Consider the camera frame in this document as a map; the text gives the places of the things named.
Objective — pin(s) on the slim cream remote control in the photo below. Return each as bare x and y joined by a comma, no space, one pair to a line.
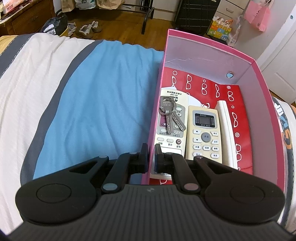
229,157

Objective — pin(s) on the black backpack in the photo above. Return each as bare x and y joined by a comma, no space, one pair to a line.
56,25

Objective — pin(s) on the pink hanging bag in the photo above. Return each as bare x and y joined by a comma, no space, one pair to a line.
258,14

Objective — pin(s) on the black clothes rack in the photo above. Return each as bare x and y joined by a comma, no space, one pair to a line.
144,9

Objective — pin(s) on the grey sneakers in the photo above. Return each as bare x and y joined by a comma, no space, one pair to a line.
85,31

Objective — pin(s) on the white door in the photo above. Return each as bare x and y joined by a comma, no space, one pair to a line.
279,69

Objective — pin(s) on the silver key bunch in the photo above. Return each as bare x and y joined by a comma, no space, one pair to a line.
167,107

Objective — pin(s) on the colourful gift bag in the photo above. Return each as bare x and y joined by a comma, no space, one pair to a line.
220,28

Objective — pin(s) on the cream remote with screen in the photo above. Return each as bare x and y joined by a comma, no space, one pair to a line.
203,134

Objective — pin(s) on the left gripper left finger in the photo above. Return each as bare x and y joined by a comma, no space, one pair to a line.
126,165

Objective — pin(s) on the brown paper bag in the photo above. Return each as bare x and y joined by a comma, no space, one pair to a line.
109,4

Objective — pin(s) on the large white remote control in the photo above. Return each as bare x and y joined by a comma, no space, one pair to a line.
176,142

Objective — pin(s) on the pink storage box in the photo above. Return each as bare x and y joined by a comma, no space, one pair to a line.
210,71

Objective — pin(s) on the wooden nightstand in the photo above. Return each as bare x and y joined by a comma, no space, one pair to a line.
29,17

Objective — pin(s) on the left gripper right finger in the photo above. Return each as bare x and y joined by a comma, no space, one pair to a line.
176,166

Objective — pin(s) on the red glasses-print paper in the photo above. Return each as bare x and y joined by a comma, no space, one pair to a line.
209,93

